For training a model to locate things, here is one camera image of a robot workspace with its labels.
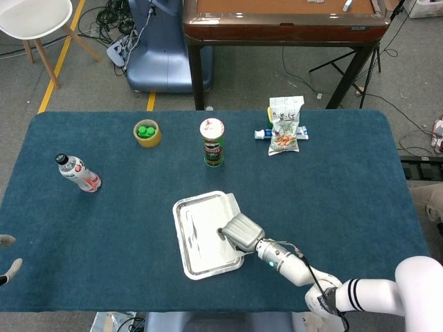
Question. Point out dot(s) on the beige trouser leg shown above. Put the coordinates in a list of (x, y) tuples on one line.
[(429, 200)]

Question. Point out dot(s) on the brown mahjong table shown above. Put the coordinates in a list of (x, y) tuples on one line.
[(277, 31)]

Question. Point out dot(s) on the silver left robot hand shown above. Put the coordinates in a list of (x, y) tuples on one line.
[(7, 240)]

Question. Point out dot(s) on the white chair wooden legs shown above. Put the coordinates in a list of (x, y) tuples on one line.
[(34, 17)]

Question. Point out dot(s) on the blue felt table cover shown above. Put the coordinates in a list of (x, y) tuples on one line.
[(104, 224)]

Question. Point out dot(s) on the white stained cloth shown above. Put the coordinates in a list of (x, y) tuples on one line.
[(304, 323)]

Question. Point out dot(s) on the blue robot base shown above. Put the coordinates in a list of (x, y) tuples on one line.
[(162, 52)]

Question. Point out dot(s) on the green Pringles can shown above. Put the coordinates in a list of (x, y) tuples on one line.
[(214, 148)]

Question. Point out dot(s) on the yellow tape roll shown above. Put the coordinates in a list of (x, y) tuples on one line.
[(149, 141)]

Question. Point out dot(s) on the grey blue robot torso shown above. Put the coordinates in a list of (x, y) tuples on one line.
[(218, 323)]

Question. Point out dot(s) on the white paper napkin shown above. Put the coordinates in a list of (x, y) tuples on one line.
[(211, 249)]

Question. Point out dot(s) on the yellow capped green bottle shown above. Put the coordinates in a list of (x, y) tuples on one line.
[(269, 115)]

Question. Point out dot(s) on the clear plastic drink bottle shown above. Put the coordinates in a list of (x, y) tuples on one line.
[(78, 171)]

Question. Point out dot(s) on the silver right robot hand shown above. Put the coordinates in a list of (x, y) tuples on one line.
[(242, 231)]

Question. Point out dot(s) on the silver foil bag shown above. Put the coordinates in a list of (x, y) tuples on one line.
[(107, 323)]

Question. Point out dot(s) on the white peanut snack bag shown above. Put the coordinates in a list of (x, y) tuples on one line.
[(284, 135)]

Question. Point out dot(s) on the white storage box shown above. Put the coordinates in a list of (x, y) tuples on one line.
[(425, 8)]

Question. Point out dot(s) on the stainless steel tray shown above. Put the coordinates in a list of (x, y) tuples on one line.
[(181, 235)]

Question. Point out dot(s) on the white red power strip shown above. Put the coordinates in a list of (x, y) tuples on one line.
[(439, 135)]

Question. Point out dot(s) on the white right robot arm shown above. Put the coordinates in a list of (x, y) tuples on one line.
[(373, 294)]

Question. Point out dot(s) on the black tripod stand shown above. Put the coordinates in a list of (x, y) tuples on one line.
[(332, 62)]

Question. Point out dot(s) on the white blue toothpaste tube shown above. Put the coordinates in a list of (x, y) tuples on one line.
[(263, 133)]

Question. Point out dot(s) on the green plastic ball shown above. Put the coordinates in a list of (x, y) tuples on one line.
[(151, 132), (142, 131)]

